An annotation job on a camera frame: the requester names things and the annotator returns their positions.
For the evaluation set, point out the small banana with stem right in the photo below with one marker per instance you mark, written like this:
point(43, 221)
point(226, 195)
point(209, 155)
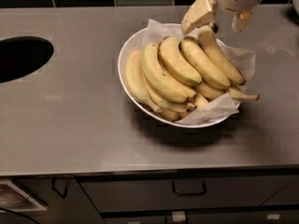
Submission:
point(238, 94)

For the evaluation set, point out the white label lower drawer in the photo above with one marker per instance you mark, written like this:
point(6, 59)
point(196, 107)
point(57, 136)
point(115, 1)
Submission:
point(179, 217)

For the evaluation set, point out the short yellow banana middle right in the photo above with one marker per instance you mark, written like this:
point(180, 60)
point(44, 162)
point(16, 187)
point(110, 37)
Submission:
point(208, 91)

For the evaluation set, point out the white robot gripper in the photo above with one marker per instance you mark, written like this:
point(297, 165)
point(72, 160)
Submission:
point(203, 12)

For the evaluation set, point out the grey cabinet door left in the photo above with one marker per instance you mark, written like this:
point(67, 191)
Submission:
point(76, 208)

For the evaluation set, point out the black round sink hole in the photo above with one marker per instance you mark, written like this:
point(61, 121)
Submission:
point(21, 56)

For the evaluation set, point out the small yellow banana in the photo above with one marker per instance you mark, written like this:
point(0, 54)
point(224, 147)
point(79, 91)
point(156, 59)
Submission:
point(169, 114)
point(200, 100)

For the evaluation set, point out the black drawer handle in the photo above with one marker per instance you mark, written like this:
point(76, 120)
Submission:
point(185, 188)

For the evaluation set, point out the small yellow banana centre bottom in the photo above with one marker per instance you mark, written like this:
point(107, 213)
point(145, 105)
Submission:
point(200, 100)

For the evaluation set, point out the rightmost top yellow banana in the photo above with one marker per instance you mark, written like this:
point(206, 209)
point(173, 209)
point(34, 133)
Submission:
point(209, 45)

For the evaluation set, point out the white paper liner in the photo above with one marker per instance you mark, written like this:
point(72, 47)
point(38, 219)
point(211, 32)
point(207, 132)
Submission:
point(219, 109)

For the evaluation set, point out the grey drawer front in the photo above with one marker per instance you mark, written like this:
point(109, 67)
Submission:
point(154, 195)

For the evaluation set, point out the lower yellow banana under stack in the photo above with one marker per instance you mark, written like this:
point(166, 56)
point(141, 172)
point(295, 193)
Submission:
point(162, 102)

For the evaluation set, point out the white label lower right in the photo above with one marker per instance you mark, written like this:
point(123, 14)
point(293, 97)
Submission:
point(273, 217)

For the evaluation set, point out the black cabinet door handle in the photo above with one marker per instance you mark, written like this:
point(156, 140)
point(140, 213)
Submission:
point(60, 187)

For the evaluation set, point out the leftmost yellow banana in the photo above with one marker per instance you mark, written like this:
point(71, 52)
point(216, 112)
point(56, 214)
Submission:
point(135, 83)

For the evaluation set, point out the white ceramic bowl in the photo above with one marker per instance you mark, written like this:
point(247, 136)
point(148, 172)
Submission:
point(133, 43)

